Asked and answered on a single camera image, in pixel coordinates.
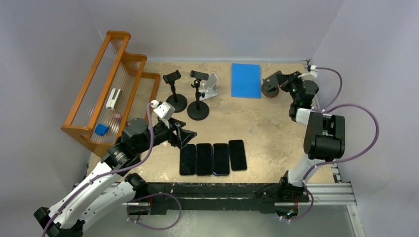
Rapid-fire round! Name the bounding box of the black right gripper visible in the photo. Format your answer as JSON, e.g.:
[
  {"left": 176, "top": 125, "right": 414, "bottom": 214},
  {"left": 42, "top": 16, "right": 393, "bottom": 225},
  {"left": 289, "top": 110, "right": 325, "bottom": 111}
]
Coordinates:
[{"left": 275, "top": 71, "right": 305, "bottom": 103}]

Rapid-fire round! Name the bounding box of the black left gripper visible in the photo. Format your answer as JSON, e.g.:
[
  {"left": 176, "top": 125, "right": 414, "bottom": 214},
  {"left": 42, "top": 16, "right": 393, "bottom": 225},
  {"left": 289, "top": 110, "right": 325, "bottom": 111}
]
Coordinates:
[{"left": 135, "top": 116, "right": 196, "bottom": 154}]

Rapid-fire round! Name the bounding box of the black phone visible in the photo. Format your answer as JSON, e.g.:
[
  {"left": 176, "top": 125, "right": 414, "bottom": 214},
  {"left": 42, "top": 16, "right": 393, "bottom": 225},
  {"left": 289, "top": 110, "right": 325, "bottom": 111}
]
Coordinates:
[
  {"left": 228, "top": 140, "right": 247, "bottom": 171},
  {"left": 196, "top": 143, "right": 212, "bottom": 176},
  {"left": 212, "top": 143, "right": 230, "bottom": 176}
]

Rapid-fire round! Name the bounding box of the black smartphone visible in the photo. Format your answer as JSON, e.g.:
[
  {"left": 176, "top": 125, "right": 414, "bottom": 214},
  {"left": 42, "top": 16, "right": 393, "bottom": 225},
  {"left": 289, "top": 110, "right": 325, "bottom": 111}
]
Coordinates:
[{"left": 179, "top": 144, "right": 196, "bottom": 176}]

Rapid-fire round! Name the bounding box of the black tall phone stand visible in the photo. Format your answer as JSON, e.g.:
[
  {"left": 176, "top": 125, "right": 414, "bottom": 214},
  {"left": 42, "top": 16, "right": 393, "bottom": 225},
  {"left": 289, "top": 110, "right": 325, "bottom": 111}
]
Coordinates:
[{"left": 187, "top": 70, "right": 210, "bottom": 120}]

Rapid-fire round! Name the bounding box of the black round-base phone stand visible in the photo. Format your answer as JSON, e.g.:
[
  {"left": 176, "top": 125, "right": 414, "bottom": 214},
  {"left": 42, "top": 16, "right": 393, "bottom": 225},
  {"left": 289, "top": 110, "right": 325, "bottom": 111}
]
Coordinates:
[{"left": 163, "top": 70, "right": 187, "bottom": 113}]

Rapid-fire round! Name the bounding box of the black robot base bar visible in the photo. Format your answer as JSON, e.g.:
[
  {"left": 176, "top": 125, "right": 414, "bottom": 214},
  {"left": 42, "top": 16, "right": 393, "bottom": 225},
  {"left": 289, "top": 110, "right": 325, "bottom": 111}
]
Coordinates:
[{"left": 129, "top": 182, "right": 310, "bottom": 215}]

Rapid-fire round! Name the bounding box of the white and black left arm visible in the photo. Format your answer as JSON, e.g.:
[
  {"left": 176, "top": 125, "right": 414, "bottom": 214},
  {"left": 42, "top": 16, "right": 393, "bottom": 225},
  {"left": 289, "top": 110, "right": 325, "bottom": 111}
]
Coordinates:
[{"left": 34, "top": 118, "right": 197, "bottom": 237}]

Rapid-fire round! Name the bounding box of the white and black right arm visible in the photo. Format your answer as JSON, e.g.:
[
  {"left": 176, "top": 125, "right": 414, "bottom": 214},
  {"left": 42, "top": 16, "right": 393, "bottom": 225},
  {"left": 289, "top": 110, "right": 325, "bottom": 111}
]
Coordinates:
[{"left": 275, "top": 71, "right": 345, "bottom": 201}]

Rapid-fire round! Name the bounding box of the white folding phone stand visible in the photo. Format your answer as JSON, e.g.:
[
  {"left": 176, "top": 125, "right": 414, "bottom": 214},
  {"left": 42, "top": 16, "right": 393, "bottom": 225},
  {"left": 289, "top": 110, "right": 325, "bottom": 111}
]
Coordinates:
[{"left": 199, "top": 72, "right": 218, "bottom": 101}]

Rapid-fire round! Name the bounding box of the blue rectangular mat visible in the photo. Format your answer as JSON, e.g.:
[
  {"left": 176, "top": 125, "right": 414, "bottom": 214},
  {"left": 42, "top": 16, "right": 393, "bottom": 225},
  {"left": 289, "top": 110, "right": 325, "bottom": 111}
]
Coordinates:
[{"left": 231, "top": 63, "right": 261, "bottom": 99}]

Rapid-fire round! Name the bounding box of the white device on rack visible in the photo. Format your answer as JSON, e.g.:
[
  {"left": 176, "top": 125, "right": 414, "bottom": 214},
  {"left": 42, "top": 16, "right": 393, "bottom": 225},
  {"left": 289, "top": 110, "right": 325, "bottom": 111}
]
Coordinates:
[{"left": 105, "top": 88, "right": 122, "bottom": 111}]

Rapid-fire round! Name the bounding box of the blue object on rack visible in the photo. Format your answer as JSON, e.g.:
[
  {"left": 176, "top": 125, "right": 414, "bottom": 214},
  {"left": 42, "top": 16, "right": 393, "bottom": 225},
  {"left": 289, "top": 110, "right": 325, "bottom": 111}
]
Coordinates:
[{"left": 94, "top": 123, "right": 110, "bottom": 136}]

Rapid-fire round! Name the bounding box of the orange wooden rack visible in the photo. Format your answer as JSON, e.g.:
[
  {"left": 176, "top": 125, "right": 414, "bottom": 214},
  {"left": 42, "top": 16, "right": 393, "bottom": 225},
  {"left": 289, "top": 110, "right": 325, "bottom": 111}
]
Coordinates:
[{"left": 61, "top": 31, "right": 160, "bottom": 157}]

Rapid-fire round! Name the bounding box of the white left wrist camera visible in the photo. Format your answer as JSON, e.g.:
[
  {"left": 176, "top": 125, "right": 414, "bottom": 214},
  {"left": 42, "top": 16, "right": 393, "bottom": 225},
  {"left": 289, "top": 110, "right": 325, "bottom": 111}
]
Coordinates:
[{"left": 151, "top": 100, "right": 175, "bottom": 128}]

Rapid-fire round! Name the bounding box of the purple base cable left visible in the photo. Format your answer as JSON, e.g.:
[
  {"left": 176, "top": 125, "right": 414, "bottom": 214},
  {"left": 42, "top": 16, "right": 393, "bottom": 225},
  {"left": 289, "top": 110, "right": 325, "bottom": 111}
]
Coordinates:
[{"left": 126, "top": 192, "right": 182, "bottom": 230}]

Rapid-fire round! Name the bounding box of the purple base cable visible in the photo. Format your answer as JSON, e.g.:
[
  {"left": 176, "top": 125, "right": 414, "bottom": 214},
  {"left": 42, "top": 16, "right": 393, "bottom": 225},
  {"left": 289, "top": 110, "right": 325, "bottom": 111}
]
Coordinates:
[
  {"left": 126, "top": 192, "right": 182, "bottom": 230},
  {"left": 278, "top": 186, "right": 315, "bottom": 223}
]

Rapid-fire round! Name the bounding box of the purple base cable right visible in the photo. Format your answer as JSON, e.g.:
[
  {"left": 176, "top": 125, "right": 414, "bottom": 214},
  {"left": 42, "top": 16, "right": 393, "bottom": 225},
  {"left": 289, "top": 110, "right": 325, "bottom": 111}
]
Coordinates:
[{"left": 278, "top": 186, "right": 315, "bottom": 223}]

